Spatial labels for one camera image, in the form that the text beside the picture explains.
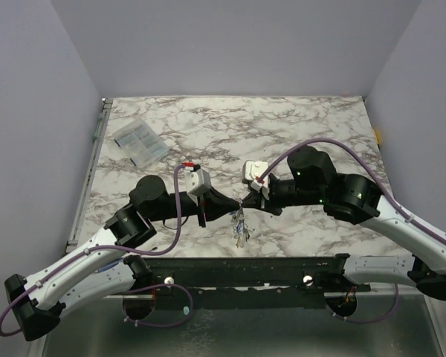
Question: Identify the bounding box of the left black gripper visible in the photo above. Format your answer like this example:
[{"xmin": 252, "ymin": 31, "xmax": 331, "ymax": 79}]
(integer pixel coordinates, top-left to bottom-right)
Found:
[{"xmin": 149, "ymin": 185, "xmax": 240, "ymax": 227}]

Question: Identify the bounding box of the keyring bunch with keys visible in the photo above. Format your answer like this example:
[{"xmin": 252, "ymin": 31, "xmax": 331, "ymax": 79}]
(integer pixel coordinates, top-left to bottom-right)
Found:
[{"xmin": 229, "ymin": 204, "xmax": 251, "ymax": 248}]

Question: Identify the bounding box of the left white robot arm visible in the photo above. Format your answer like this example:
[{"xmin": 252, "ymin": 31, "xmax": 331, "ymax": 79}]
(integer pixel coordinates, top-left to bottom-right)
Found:
[{"xmin": 0, "ymin": 169, "xmax": 240, "ymax": 341}]

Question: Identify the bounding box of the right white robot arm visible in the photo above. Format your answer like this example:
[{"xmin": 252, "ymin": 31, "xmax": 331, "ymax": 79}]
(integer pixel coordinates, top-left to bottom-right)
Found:
[{"xmin": 242, "ymin": 146, "xmax": 446, "ymax": 301}]

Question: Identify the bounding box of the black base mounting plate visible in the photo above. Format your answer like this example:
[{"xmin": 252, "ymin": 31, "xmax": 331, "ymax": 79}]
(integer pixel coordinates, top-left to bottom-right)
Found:
[{"xmin": 61, "ymin": 254, "xmax": 395, "ymax": 309}]

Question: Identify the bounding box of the clear plastic organizer box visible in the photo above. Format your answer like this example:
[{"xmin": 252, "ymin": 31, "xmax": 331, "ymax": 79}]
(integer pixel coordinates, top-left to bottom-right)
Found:
[{"xmin": 112, "ymin": 119, "xmax": 169, "ymax": 169}]

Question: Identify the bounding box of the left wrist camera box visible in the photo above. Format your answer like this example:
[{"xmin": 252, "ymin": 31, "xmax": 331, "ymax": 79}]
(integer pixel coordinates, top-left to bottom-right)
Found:
[{"xmin": 184, "ymin": 168, "xmax": 212, "ymax": 197}]

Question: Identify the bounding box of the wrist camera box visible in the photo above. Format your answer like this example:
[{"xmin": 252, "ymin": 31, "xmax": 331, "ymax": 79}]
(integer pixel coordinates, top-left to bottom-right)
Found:
[
  {"xmin": 242, "ymin": 160, "xmax": 269, "ymax": 194},
  {"xmin": 184, "ymin": 168, "xmax": 212, "ymax": 197}
]

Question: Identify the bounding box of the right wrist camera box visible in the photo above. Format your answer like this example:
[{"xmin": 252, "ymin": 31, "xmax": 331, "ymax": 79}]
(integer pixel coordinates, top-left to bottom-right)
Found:
[{"xmin": 242, "ymin": 160, "xmax": 269, "ymax": 194}]

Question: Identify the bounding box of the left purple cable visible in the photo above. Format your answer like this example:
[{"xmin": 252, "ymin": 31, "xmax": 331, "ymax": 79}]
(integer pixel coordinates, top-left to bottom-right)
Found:
[{"xmin": 0, "ymin": 162, "xmax": 194, "ymax": 338}]

